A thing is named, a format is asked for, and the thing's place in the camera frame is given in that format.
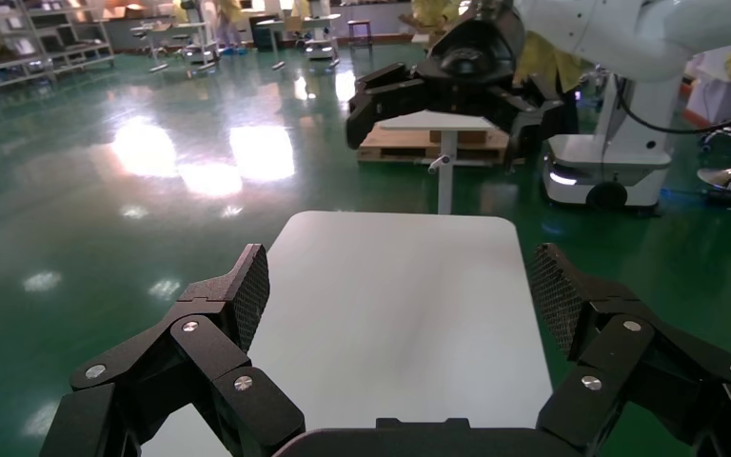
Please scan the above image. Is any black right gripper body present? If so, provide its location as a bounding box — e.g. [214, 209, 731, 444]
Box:
[425, 9, 525, 116]

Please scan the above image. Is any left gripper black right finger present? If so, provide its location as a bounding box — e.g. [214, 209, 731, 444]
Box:
[525, 242, 731, 457]

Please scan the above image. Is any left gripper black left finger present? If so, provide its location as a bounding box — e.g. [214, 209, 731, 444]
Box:
[39, 243, 307, 457]

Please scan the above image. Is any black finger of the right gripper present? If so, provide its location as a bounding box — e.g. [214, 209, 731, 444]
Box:
[345, 61, 434, 151]
[494, 76, 582, 168]

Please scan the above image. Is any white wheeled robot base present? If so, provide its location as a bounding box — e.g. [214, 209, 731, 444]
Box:
[542, 74, 675, 212]

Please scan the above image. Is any wooden pallet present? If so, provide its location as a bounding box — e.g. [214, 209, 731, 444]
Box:
[357, 123, 510, 167]

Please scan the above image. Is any person in yellow coat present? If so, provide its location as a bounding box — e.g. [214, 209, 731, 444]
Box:
[515, 31, 588, 94]

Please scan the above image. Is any brown wooden stool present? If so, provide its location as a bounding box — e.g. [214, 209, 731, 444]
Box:
[346, 20, 374, 50]

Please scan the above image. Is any white desk with stools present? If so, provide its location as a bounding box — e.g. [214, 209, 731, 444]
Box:
[130, 18, 221, 73]
[254, 12, 342, 70]

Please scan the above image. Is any grey storage shelf rack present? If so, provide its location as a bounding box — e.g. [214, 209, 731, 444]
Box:
[0, 0, 116, 96]

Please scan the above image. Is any small white pedestal table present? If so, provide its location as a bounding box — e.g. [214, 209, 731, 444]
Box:
[378, 109, 499, 216]

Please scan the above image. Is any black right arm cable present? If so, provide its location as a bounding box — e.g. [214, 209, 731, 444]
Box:
[613, 74, 731, 136]

